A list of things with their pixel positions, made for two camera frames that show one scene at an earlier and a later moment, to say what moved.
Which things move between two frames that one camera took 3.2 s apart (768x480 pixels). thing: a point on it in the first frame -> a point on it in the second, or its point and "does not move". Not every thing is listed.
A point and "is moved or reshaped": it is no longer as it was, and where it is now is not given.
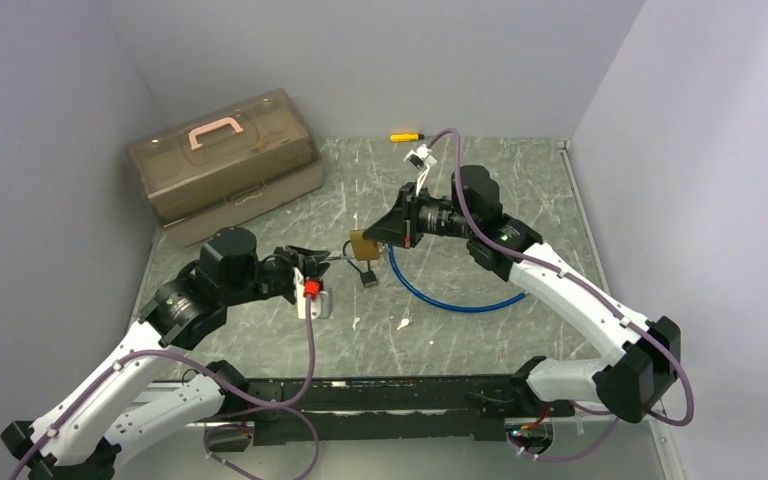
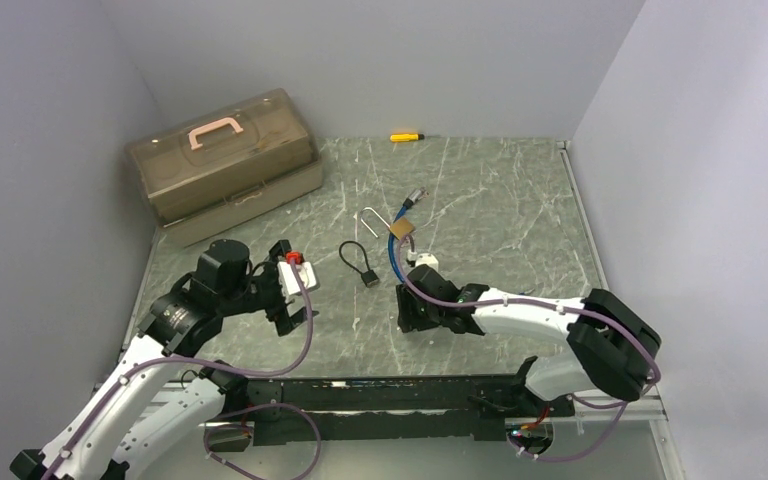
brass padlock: (363, 248) is moved or reshaped
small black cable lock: (368, 277) does not move
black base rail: (423, 408) does not move
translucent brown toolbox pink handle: (218, 169) does not move
